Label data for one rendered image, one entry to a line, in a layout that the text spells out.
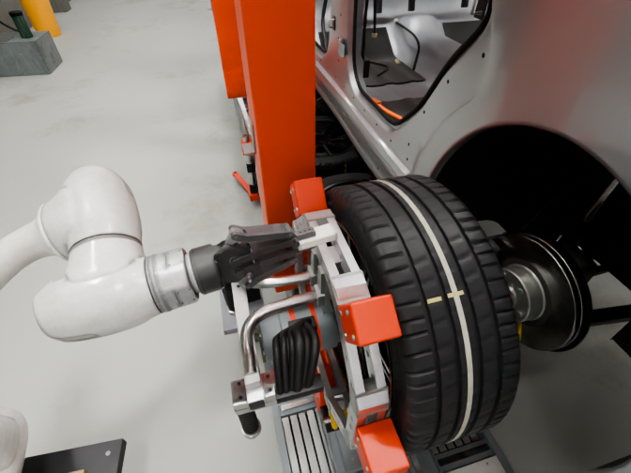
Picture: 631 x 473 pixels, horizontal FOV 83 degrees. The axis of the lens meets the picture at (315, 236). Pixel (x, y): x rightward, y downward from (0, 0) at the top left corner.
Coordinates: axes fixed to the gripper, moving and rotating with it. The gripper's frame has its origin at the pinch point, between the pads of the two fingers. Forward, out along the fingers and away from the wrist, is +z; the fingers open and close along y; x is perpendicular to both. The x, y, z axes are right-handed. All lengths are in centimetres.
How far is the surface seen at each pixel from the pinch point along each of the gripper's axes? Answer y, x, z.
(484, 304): -12.7, -16.0, 25.3
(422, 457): -109, -15, 30
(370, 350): -19.2, -13.1, 4.6
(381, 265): -7.1, -4.7, 10.6
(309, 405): -115, 20, -1
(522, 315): -40, -9, 52
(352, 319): -7.5, -12.8, 0.9
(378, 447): -34.2, -24.1, 1.5
